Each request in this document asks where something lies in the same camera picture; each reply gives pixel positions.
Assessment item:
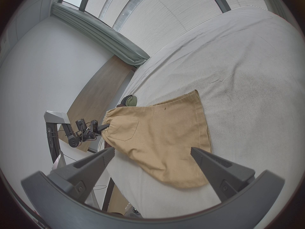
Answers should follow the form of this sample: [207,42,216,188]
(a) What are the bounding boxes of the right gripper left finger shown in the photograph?
[49,147,115,203]

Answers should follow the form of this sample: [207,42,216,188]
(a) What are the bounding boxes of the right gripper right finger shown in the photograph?
[191,147,256,204]

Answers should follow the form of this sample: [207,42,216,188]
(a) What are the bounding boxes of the tan shorts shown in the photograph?
[100,89,212,189]

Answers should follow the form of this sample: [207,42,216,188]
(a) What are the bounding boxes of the bed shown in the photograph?
[58,5,305,220]

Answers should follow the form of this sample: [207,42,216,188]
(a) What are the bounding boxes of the green garment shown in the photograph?
[125,94,138,107]

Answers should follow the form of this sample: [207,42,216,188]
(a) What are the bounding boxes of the grey-green curtain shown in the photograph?
[52,2,150,68]

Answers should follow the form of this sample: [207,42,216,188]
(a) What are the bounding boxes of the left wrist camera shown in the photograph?
[75,119,87,131]

